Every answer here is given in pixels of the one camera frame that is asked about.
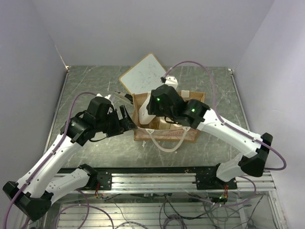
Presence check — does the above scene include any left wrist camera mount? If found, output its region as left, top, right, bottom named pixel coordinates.
left=96, top=94, right=113, bottom=102

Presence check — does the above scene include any cream bottle peach cap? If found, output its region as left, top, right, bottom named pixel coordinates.
left=170, top=122, right=190, bottom=131

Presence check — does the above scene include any purple cable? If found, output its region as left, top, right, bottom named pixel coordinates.
left=4, top=92, right=115, bottom=229
left=160, top=60, right=287, bottom=208

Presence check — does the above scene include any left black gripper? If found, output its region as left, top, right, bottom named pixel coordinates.
left=95, top=104, right=137, bottom=137

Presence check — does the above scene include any small yellow-framed whiteboard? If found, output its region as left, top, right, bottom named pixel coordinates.
left=119, top=53, right=166, bottom=94

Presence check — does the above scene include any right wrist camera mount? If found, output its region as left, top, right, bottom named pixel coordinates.
left=161, top=75, right=178, bottom=90

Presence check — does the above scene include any black and silver stapler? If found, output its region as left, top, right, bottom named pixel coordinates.
left=114, top=91, right=133, bottom=105

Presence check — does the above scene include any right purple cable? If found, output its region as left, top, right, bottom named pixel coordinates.
left=160, top=60, right=287, bottom=208

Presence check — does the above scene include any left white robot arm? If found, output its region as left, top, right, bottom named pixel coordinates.
left=3, top=96, right=137, bottom=221

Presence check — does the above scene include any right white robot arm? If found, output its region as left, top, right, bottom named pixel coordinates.
left=145, top=84, right=273, bottom=189

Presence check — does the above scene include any cream bottle white cap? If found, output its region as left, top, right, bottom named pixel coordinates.
left=158, top=117, right=171, bottom=130

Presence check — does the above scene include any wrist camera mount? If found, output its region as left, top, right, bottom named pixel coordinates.
left=161, top=75, right=178, bottom=90
left=96, top=94, right=113, bottom=102

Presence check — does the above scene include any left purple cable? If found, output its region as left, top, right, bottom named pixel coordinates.
left=4, top=92, right=115, bottom=229

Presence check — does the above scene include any aluminium mounting rail frame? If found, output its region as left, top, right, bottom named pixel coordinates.
left=42, top=166, right=287, bottom=229

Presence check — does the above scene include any white square bottle black cap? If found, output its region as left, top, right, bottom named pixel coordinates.
left=138, top=93, right=155, bottom=125

